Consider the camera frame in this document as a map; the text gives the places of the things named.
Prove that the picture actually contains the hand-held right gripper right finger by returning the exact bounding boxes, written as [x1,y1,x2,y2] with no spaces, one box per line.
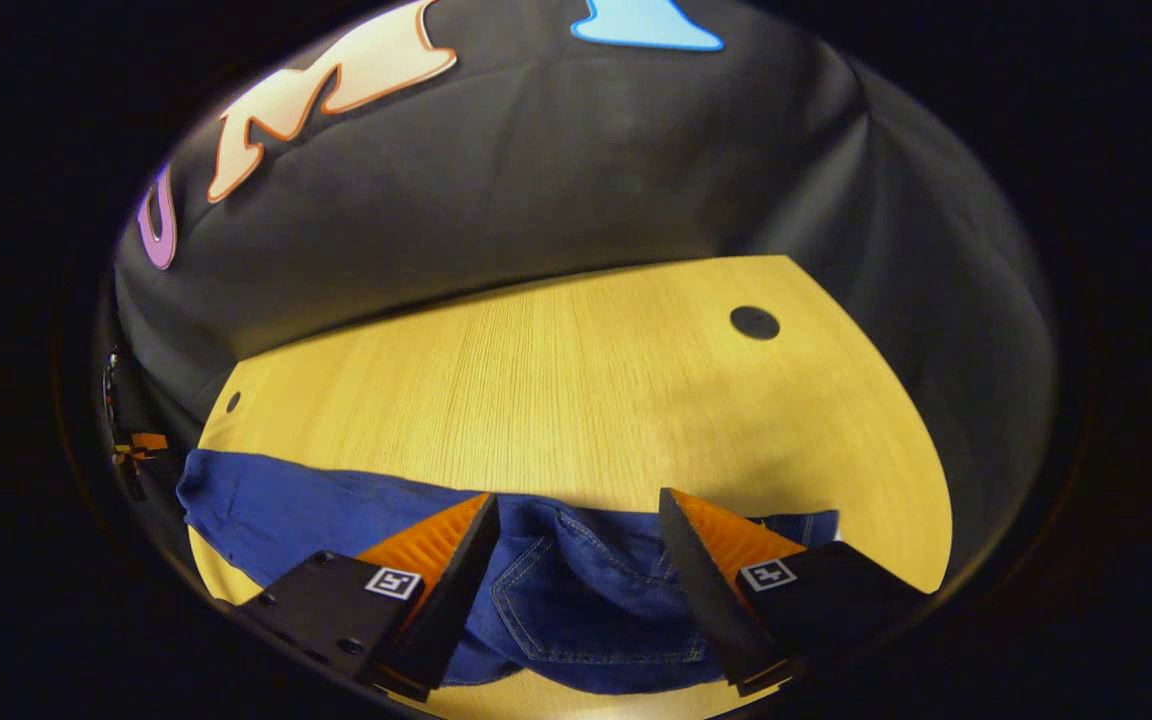
[657,487,934,699]

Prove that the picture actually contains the blue denim jeans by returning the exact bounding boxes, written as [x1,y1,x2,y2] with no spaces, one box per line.
[176,448,842,696]

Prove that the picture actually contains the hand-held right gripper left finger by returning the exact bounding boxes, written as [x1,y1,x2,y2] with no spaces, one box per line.
[236,492,503,703]

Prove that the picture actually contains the black backdrop cloth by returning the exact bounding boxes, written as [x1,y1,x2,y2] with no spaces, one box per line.
[111,0,1057,591]

